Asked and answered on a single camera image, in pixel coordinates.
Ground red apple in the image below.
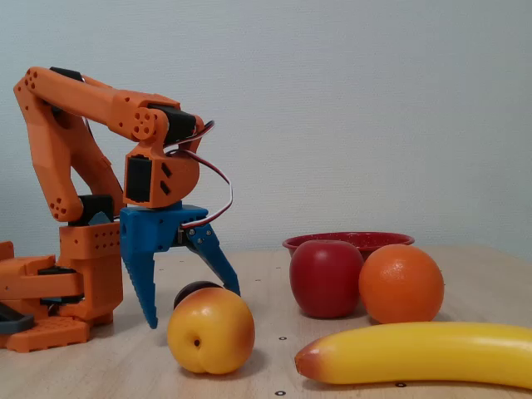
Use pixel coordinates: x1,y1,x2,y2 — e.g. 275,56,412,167
289,239,365,319

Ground red white black servo cable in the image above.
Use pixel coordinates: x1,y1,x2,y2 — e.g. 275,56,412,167
164,120,234,229

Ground orange fruit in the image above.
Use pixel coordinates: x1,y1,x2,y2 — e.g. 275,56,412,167
358,244,446,325

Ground orange robot base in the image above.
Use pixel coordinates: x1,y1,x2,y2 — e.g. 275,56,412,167
0,240,91,354

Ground dark purple plum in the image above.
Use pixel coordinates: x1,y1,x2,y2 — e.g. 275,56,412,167
173,280,225,311

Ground yellow orange peach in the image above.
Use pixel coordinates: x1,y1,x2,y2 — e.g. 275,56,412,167
166,287,256,375

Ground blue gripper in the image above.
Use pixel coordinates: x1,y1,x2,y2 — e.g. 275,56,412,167
119,201,242,330

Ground yellow banana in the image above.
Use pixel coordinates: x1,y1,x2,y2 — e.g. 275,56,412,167
294,321,532,391

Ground dark grey table clamp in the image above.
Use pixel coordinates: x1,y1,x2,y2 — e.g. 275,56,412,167
0,302,35,336

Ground red speckled bowl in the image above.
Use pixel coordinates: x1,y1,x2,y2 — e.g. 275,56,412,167
282,231,416,261

